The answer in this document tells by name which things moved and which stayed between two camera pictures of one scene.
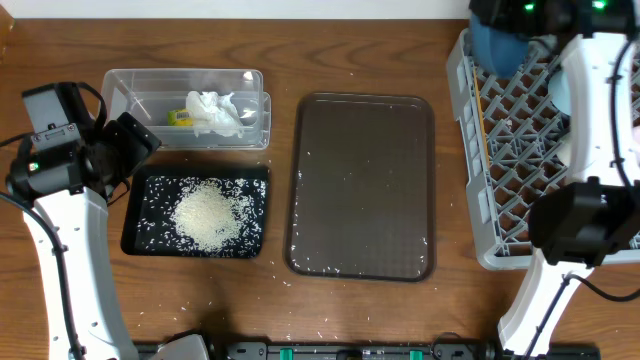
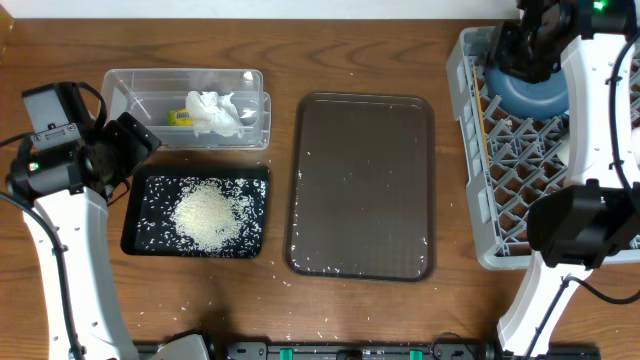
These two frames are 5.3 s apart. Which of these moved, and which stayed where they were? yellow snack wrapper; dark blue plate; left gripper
Moved: dark blue plate
Stayed: left gripper; yellow snack wrapper
